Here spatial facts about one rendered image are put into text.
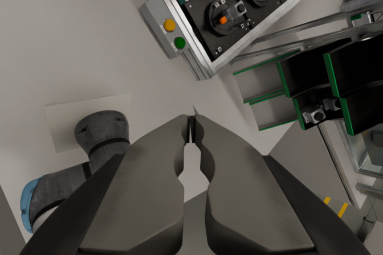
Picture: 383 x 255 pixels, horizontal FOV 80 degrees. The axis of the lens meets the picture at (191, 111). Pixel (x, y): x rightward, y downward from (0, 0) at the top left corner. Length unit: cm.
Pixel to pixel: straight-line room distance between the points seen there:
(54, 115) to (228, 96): 75
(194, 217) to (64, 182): 176
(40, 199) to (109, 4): 65
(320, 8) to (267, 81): 90
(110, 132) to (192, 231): 178
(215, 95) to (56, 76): 63
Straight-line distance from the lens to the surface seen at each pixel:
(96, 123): 67
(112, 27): 92
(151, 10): 87
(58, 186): 61
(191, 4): 94
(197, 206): 225
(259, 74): 98
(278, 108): 105
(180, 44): 87
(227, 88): 112
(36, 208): 62
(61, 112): 66
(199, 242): 242
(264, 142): 132
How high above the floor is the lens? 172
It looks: 59 degrees down
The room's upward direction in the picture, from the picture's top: 94 degrees clockwise
